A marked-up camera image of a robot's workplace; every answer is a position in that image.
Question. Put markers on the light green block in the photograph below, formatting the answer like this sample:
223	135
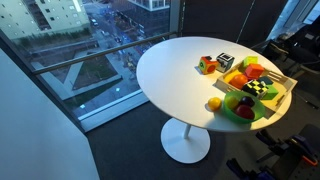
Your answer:
250	61

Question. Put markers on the red block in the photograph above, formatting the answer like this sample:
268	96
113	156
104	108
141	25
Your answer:
254	70

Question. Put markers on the dark blue block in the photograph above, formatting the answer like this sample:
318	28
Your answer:
266	80

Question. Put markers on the wooden tray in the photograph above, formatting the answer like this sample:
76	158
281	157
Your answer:
280	77

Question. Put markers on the orange and green cube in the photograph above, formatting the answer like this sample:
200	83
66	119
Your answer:
208	65

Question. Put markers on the yellow toy lemon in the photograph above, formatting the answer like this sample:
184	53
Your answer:
232	102
214	103

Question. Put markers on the black and white cube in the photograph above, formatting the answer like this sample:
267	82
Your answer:
225	62

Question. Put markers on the grey window railing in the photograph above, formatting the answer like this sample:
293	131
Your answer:
100	52

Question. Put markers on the green plastic bowl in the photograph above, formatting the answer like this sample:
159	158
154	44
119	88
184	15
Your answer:
228	112

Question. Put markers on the orange toy fruit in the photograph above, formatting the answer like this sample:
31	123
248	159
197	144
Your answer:
238	81

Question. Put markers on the red toy tomato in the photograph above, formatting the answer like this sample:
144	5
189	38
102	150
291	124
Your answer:
245	112

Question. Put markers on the dark purple toy plum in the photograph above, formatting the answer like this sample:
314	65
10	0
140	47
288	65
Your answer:
247	101

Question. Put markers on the black and orange clamp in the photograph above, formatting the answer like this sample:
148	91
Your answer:
300	148

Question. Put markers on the white table pedestal base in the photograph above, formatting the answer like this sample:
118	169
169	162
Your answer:
183	146

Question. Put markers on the grey window frame post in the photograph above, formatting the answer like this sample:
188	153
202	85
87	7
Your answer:
175	16

